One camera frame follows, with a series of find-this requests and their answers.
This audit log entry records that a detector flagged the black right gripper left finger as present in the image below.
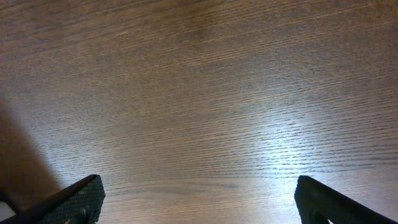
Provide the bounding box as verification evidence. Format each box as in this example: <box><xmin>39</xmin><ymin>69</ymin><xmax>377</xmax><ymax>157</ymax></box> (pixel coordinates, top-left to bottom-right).
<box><xmin>1</xmin><ymin>174</ymin><xmax>105</xmax><ymax>224</ymax></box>

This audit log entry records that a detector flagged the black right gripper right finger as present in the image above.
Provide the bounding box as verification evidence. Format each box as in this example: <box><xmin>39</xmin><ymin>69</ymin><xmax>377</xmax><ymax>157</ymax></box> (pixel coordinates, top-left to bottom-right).
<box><xmin>294</xmin><ymin>175</ymin><xmax>397</xmax><ymax>224</ymax></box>

